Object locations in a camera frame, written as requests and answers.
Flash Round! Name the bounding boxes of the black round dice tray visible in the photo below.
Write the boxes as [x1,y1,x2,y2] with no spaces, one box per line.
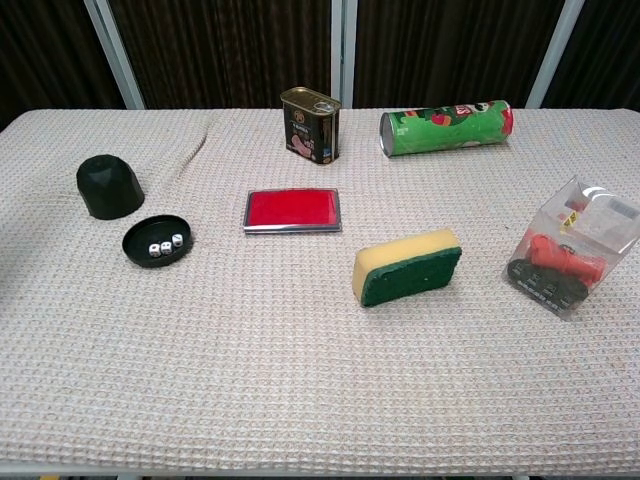
[121,214,194,269]

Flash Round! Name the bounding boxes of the black faceted dice cup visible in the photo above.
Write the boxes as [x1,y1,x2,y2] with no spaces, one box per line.
[75,154,146,221]

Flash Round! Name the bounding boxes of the red ink pad case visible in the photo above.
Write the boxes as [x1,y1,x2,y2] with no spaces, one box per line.
[242,186,344,235]

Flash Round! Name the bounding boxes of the yellow green scrub sponge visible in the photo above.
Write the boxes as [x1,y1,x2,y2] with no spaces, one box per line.
[352,228,463,309]

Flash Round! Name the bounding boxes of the luncheon meat tin can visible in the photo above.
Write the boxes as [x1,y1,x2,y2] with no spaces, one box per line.
[279,86,343,167]

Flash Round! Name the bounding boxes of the beige waffle tablecloth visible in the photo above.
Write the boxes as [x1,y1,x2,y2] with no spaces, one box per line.
[0,107,640,474]

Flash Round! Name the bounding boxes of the green potato chips tube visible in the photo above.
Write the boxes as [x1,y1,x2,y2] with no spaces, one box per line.
[378,99,515,160]

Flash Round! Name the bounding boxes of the dark brown curtain panel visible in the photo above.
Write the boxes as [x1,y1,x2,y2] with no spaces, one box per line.
[0,0,126,130]
[542,0,640,110]
[353,0,569,109]
[110,0,335,110]

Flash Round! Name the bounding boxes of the clear box with orange toy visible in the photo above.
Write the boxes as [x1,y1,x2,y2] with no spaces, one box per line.
[501,175,640,321]

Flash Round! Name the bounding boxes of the grey metal partition post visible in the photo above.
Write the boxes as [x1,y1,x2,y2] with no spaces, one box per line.
[525,0,586,109]
[83,0,147,110]
[330,0,359,109]

